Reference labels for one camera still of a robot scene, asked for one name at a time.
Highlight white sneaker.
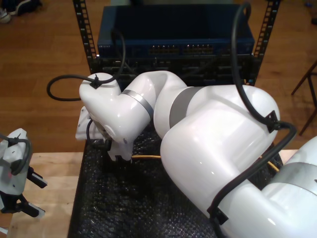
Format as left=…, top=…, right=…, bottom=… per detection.
left=0, top=7, right=12, bottom=24

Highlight black rack frame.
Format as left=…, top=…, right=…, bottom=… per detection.
left=72, top=0, right=282, bottom=86

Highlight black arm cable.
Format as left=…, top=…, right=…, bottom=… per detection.
left=47, top=1, right=298, bottom=238

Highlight black textured mat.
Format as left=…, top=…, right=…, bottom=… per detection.
left=68, top=123, right=285, bottom=238

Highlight yellow network cable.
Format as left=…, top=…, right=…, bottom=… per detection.
left=131, top=154, right=283, bottom=172

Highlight blue network switch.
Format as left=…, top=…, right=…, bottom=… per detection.
left=97, top=5, right=255, bottom=57

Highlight dark shoes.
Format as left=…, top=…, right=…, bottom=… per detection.
left=6, top=0, right=43, bottom=16

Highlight black server unit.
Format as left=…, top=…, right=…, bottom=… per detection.
left=90, top=56, right=254, bottom=87

